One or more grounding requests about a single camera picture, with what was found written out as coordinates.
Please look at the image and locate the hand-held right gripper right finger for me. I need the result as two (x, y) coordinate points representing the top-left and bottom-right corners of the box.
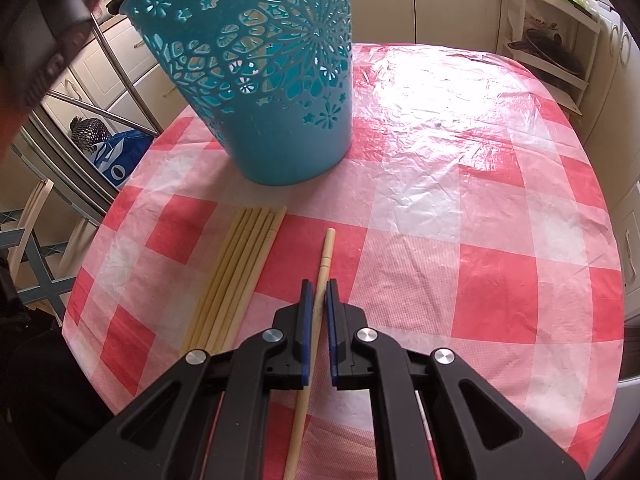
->
(326, 279), (586, 480)

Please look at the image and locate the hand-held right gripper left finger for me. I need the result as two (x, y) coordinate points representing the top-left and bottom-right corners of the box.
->
(55, 280), (313, 480)

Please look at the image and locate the pale wooden chopstick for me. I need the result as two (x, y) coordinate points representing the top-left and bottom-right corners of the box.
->
(282, 228), (337, 480)

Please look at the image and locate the row of wooden chopsticks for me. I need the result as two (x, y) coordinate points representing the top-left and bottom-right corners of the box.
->
(180, 206), (288, 356)

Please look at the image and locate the teal perforated plastic basket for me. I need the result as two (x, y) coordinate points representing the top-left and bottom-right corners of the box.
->
(117, 0), (357, 187)

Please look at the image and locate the person's left forearm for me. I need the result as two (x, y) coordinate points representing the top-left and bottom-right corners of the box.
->
(0, 85), (26, 161)

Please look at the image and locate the blue plastic bag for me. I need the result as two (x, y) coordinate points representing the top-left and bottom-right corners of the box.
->
(90, 130), (151, 191)

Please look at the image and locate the red white checked tablecloth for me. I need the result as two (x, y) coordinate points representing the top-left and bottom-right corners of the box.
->
(61, 42), (626, 480)

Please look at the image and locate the pale wooden chair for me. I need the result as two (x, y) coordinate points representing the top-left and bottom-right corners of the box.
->
(0, 177), (101, 311)

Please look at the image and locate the person's dark clothing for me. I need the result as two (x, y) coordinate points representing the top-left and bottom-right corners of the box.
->
(0, 255), (117, 480)

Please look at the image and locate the black frying pan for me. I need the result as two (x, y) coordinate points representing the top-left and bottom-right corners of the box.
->
(507, 27), (586, 78)

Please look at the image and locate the white shelf rack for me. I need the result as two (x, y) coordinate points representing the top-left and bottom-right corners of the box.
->
(500, 0), (601, 116)

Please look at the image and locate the white washing machine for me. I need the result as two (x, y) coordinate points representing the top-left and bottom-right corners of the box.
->
(595, 0), (640, 136)

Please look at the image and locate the chrome metal chair frame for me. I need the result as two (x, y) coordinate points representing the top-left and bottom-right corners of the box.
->
(10, 15), (161, 226)

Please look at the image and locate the blue grey stool frame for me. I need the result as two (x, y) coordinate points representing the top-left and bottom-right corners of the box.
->
(0, 210), (68, 313)

